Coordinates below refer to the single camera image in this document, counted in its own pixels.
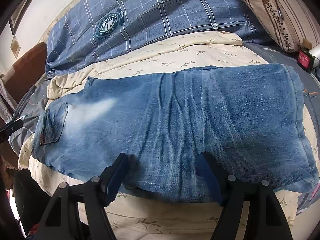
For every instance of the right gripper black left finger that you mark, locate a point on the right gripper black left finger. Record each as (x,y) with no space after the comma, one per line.
(61,219)

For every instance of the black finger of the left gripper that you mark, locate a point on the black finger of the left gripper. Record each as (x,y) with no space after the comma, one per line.
(11,127)

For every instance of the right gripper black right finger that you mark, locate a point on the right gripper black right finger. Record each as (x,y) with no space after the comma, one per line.
(266,219)

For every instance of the blue denim jeans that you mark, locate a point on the blue denim jeans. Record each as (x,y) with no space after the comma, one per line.
(249,118)

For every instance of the brown wooden headboard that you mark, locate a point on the brown wooden headboard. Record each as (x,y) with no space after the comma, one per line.
(26,71)

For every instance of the blue plaid pillow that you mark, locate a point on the blue plaid pillow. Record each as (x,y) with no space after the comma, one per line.
(98,30)

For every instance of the grey patterned bed sheet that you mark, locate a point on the grey patterned bed sheet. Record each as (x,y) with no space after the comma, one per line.
(33,102)

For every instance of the pink and black small box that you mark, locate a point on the pink and black small box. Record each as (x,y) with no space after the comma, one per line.
(305,60)

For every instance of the beige striped floral pillow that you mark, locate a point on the beige striped floral pillow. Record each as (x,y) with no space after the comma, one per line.
(288,22)

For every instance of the framed wall picture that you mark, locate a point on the framed wall picture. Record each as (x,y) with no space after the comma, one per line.
(17,15)

